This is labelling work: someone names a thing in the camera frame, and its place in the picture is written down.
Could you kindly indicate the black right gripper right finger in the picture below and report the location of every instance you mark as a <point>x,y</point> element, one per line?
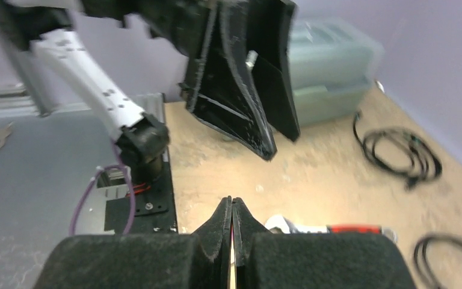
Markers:
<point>264,259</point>

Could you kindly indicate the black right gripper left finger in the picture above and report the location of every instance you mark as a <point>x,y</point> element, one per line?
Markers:
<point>197,260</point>

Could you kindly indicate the red handled adjustable wrench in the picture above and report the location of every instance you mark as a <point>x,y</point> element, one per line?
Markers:
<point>278,223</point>

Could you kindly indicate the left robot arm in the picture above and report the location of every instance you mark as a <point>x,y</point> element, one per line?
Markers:
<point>45,29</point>

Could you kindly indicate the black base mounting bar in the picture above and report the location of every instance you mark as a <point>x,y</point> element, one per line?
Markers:
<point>155,210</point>

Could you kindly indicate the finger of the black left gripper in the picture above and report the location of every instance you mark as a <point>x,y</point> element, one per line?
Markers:
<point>268,27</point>

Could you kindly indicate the clear plastic storage box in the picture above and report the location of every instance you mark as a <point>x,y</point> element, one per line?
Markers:
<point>332,66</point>

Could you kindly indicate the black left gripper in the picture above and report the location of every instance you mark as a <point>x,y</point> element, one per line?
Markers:
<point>218,87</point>

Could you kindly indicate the aluminium frame rail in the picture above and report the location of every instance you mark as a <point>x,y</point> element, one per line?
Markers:
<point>16,102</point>

